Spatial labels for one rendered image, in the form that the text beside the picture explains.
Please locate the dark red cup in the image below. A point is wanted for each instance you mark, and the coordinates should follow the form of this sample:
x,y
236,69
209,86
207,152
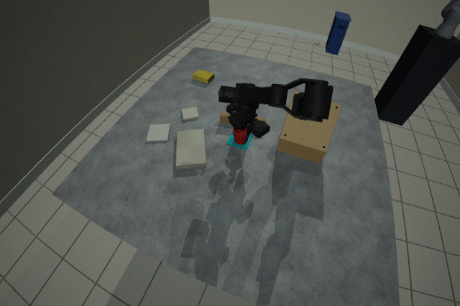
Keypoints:
x,y
240,138

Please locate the tan wooden curved bar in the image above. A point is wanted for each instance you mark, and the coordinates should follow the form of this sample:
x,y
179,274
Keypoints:
x,y
224,118

